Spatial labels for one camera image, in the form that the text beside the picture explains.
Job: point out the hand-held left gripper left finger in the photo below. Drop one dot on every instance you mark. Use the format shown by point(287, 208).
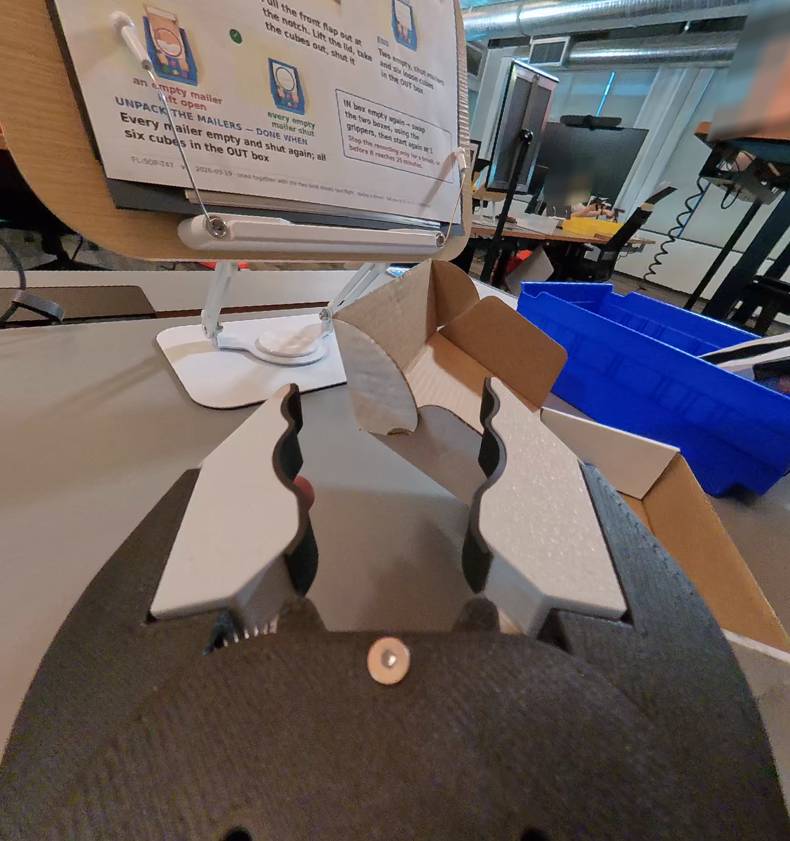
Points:
point(231, 525)

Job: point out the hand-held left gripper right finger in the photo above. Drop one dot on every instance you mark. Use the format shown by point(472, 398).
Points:
point(552, 525)

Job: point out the red wooden cube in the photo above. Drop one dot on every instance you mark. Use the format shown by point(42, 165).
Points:
point(303, 491)

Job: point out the white cardboard mailer box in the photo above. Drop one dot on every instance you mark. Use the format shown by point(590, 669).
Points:
point(697, 525)

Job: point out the blue plastic bin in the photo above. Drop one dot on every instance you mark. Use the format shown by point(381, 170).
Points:
point(631, 381)

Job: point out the raised white standing desk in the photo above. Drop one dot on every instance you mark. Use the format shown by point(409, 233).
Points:
point(776, 66)

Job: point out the white and wooden document stand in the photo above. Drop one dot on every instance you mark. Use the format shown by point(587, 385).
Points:
point(250, 374)

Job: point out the yellow plastic bin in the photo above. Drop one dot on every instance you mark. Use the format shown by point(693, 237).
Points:
point(592, 227)

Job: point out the black monitor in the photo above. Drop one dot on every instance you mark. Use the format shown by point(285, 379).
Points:
point(605, 151)

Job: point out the background work table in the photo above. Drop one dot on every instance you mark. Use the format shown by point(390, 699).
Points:
point(520, 230)

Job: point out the blue-bordered paper sheet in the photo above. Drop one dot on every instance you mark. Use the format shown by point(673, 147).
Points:
point(398, 271)

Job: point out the black tripod pole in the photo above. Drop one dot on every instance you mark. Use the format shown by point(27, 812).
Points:
point(508, 197)

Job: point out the upright display panel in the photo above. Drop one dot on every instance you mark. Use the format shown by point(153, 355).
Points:
point(520, 112)

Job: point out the white air vent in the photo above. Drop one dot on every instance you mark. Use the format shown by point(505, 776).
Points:
point(549, 51)

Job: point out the printed instruction sheet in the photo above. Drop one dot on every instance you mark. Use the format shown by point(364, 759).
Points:
point(270, 66)

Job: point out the silver ceiling duct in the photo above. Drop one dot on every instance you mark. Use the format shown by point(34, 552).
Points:
point(598, 10)

